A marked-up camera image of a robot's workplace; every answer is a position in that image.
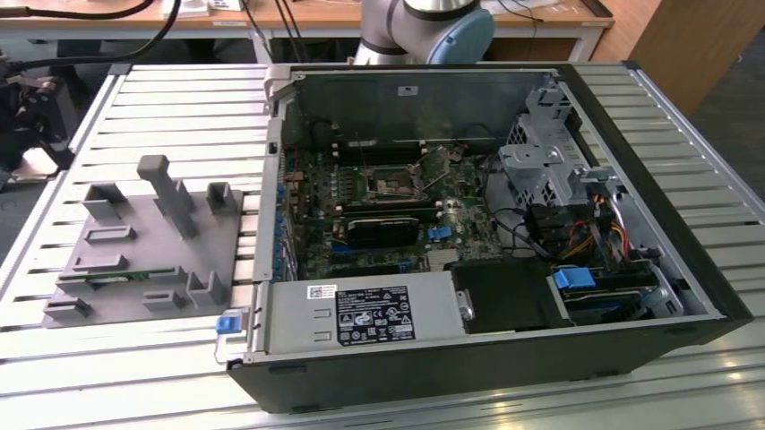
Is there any grey case release latch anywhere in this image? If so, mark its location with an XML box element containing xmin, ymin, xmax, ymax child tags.
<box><xmin>262</xmin><ymin>64</ymin><xmax>301</xmax><ymax>102</ymax></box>

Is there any silver drive cage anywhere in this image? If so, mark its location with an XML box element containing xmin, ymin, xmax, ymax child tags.
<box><xmin>496</xmin><ymin>84</ymin><xmax>629</xmax><ymax>211</ymax></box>

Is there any coloured wire bundle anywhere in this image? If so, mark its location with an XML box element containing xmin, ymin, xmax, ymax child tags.
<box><xmin>561</xmin><ymin>219</ymin><xmax>633</xmax><ymax>263</ymax></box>

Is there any CPU socket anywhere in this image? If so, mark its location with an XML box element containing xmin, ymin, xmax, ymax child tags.
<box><xmin>364</xmin><ymin>165</ymin><xmax>432</xmax><ymax>202</ymax></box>

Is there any black PC case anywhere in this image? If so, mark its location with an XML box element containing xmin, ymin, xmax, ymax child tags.
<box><xmin>223</xmin><ymin>62</ymin><xmax>755</xmax><ymax>416</ymax></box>

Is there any silver power supply unit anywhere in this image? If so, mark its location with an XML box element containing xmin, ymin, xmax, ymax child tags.
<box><xmin>262</xmin><ymin>272</ymin><xmax>468</xmax><ymax>355</ymax></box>

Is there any green RAM stick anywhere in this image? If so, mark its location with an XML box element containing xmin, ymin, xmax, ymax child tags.
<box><xmin>86</xmin><ymin>268</ymin><xmax>178</xmax><ymax>284</ymax></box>

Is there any blue disk carrier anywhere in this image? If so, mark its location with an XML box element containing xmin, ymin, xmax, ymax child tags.
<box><xmin>553</xmin><ymin>266</ymin><xmax>599</xmax><ymax>292</ymax></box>

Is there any metal socket cover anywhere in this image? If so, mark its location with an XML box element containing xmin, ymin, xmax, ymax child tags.
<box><xmin>410</xmin><ymin>143</ymin><xmax>466</xmax><ymax>189</ymax></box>

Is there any wooden cabinet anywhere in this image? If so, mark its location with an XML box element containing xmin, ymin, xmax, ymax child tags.
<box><xmin>591</xmin><ymin>0</ymin><xmax>765</xmax><ymax>116</ymax></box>

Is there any black fan shroud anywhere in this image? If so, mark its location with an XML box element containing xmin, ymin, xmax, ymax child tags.
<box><xmin>445</xmin><ymin>258</ymin><xmax>576</xmax><ymax>335</ymax></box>

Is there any green motherboard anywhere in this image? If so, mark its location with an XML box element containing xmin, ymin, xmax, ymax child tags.
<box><xmin>278</xmin><ymin>142</ymin><xmax>509</xmax><ymax>281</ymax></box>

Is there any grey parts rack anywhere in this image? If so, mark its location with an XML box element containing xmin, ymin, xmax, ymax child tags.
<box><xmin>40</xmin><ymin>154</ymin><xmax>246</xmax><ymax>331</ymax></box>

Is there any silver chipset heatsink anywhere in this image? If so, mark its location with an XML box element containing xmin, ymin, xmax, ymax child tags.
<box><xmin>428</xmin><ymin>250</ymin><xmax>460</xmax><ymax>272</ymax></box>

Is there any black RAM slot bank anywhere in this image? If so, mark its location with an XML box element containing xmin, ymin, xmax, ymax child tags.
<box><xmin>340</xmin><ymin>203</ymin><xmax>438</xmax><ymax>221</ymax></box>
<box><xmin>332</xmin><ymin>138</ymin><xmax>420</xmax><ymax>165</ymax></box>

